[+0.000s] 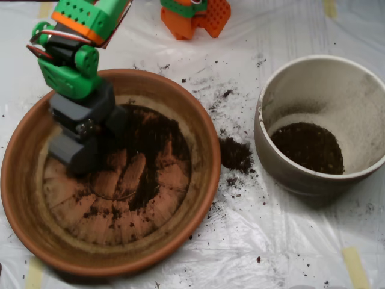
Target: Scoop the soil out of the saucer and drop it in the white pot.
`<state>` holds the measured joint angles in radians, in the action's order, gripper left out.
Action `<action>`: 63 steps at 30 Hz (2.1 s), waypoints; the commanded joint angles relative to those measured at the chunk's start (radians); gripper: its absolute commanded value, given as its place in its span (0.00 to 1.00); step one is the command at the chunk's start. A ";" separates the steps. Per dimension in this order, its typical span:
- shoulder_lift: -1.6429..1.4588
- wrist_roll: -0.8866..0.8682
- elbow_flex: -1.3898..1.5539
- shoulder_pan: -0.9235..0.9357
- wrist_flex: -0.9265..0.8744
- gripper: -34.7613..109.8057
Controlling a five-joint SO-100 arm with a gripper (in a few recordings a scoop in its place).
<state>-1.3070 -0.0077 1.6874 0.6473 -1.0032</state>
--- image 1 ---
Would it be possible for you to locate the orange and green robot base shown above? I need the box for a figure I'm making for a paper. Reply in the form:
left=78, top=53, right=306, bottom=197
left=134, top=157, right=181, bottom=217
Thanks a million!
left=159, top=0, right=232, bottom=40

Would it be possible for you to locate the terracotta clay saucer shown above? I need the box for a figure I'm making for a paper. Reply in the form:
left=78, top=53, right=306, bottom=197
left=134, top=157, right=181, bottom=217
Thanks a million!
left=0, top=68, right=223, bottom=278

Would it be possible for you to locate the spilled dark soil pile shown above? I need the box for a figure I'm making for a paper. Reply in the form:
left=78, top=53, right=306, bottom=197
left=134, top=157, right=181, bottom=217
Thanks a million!
left=219, top=137, right=255, bottom=174

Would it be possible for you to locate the white ceramic pot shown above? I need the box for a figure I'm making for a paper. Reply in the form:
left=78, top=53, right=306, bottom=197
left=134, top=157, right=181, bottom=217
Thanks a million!
left=254, top=54, right=385, bottom=208

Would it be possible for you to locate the beige masking tape strip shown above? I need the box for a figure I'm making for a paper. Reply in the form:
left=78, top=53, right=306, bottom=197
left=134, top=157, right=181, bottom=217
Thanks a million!
left=323, top=0, right=337, bottom=17
left=37, top=2, right=52, bottom=19
left=25, top=257, right=45, bottom=289
left=342, top=246, right=370, bottom=289

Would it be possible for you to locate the clear plastic sheet cover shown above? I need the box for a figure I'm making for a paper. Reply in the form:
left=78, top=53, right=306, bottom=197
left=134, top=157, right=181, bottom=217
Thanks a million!
left=0, top=0, right=385, bottom=289

